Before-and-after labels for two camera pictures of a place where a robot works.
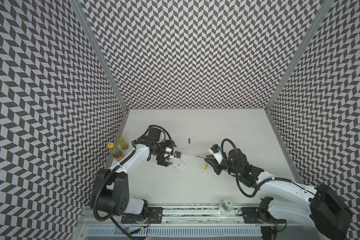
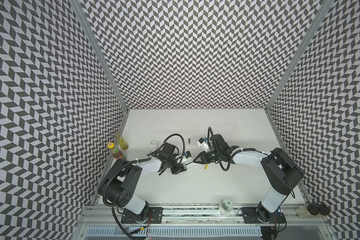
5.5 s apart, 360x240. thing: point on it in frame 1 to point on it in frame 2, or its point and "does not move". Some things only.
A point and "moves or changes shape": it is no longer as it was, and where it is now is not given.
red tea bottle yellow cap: [116, 153] does not move
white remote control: [179, 165] moves or changes shape
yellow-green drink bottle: [123, 143] does not move
